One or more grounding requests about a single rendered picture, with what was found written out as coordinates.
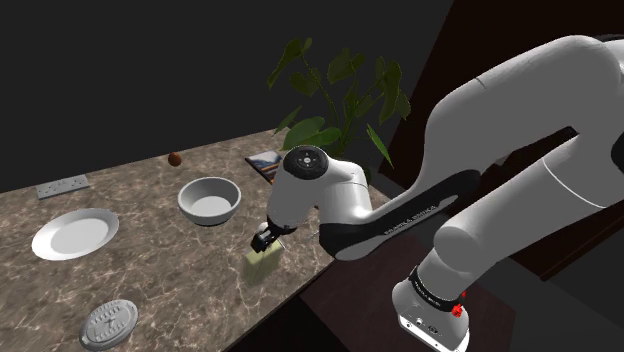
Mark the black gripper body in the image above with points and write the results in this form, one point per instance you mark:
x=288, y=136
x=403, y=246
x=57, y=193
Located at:
x=262, y=240

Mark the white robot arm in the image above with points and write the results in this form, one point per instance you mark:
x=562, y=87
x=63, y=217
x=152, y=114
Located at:
x=487, y=126

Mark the pale green box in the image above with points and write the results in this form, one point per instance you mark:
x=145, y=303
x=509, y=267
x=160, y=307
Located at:
x=263, y=265

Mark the grey bowl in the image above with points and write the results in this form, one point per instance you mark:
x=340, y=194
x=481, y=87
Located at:
x=209, y=200

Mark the book with picture cover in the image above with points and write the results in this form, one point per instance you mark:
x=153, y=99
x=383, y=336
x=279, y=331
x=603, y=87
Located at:
x=265, y=163

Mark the dark robot stand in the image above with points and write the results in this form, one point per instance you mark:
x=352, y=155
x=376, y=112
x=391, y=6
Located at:
x=370, y=287

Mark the brown egg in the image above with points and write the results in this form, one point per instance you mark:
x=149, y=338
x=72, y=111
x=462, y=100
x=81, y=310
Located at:
x=174, y=159

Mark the green leafy houseplant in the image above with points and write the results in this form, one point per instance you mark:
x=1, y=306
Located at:
x=341, y=102

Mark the white plate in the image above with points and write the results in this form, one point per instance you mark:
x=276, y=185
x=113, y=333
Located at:
x=74, y=234

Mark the grey flat remote control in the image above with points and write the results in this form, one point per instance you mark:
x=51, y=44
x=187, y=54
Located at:
x=62, y=186

